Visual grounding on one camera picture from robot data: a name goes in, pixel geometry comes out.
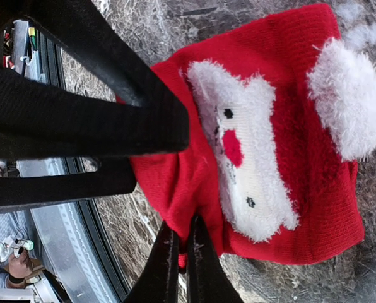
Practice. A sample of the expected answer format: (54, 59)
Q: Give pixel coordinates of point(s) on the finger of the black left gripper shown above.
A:
(113, 177)
(39, 121)

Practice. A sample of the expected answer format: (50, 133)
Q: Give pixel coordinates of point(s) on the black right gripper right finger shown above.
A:
(206, 280)

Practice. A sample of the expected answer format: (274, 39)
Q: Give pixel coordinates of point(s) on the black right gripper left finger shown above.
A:
(159, 279)

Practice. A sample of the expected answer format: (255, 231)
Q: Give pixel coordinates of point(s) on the plain red sock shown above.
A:
(280, 112)

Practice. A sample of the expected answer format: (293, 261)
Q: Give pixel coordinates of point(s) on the person behind the rig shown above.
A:
(14, 271)

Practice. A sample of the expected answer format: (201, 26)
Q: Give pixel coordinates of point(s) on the black front rail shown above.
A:
(74, 236)

